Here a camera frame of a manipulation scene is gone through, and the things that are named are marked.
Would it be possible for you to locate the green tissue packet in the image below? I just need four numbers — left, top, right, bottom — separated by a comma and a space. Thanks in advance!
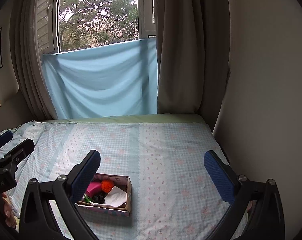
84, 194, 92, 203

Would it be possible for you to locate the magenta pouch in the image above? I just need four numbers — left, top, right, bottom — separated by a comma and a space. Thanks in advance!
85, 180, 102, 198

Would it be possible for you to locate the cardboard box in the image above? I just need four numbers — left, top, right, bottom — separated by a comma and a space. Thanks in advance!
76, 173, 132, 217

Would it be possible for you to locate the orange fluffy pompom strawberry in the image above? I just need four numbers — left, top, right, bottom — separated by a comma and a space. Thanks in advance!
101, 179, 114, 194

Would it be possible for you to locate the white paper towel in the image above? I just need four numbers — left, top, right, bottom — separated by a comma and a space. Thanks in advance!
104, 186, 126, 207

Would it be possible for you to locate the black hair scrunchie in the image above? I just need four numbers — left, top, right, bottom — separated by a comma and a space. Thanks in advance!
91, 191, 107, 204

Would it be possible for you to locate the person's left hand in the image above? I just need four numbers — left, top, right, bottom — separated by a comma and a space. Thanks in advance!
1, 193, 17, 229

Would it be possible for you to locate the brown left curtain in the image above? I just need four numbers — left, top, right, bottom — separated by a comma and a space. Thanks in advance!
10, 0, 56, 121

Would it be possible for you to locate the brown curtain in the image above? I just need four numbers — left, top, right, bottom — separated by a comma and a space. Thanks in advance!
10, 0, 56, 121
154, 0, 230, 128

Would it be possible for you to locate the patterned blue bed quilt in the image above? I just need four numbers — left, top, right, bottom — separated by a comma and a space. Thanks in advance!
0, 122, 229, 239

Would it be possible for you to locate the light blue hanging cloth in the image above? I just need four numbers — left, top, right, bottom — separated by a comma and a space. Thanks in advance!
42, 38, 158, 119

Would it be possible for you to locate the brown right curtain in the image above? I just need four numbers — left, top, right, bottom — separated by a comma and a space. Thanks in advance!
154, 0, 230, 128

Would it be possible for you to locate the window with frame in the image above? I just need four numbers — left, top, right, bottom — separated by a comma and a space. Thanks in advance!
36, 0, 155, 54

